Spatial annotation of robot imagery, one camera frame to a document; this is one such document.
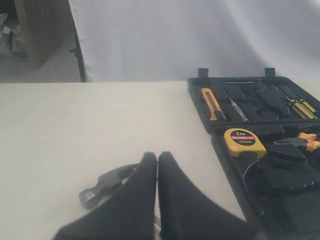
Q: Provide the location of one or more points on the clear voltage tester screwdriver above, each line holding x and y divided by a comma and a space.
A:
238, 109

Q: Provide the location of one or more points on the steel claw hammer black grip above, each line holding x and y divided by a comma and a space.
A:
107, 184

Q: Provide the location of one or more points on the white backdrop cloth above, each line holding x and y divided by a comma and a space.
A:
144, 40

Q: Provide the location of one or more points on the orange handled combination pliers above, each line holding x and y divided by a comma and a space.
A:
307, 140

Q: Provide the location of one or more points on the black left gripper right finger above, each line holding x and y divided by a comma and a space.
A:
188, 214

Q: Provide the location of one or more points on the yellow 2m tape measure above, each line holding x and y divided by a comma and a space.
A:
240, 140

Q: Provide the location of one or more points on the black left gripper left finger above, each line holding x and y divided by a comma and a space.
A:
128, 215

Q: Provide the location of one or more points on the long yellow black screwdriver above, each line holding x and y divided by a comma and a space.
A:
297, 107

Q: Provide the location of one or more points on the black backdrop stand pole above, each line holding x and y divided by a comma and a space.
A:
79, 56

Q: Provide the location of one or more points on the white sacks in background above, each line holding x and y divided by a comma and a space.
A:
11, 40

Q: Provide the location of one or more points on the black plastic tool case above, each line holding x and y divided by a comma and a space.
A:
279, 193

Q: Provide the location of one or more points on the short yellow black screwdriver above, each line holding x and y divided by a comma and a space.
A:
293, 96

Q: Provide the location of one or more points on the yellow utility knife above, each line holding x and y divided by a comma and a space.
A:
216, 113

